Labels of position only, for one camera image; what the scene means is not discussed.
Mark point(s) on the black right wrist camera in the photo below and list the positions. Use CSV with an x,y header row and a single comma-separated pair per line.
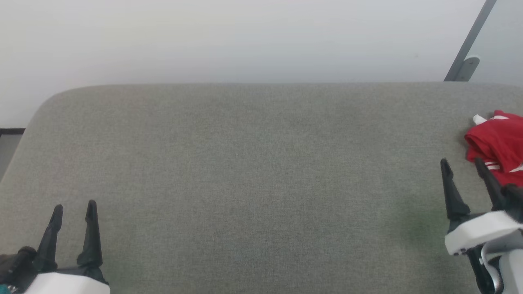
x,y
514,202

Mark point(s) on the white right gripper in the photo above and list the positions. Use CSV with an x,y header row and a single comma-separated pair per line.
x,y
478,230

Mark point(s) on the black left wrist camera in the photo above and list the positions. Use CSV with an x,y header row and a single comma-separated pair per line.
x,y
16,265

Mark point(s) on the grey metal post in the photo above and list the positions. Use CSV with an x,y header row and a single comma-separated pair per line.
x,y
470,41

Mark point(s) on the red garment with white trim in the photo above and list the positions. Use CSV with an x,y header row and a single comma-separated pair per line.
x,y
500,143

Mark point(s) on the grey fabric sofa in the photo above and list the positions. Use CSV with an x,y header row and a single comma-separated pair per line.
x,y
261,143

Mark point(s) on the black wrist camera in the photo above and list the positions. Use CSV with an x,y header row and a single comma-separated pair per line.
x,y
16,265
514,202

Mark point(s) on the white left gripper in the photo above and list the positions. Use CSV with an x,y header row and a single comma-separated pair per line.
x,y
65,283

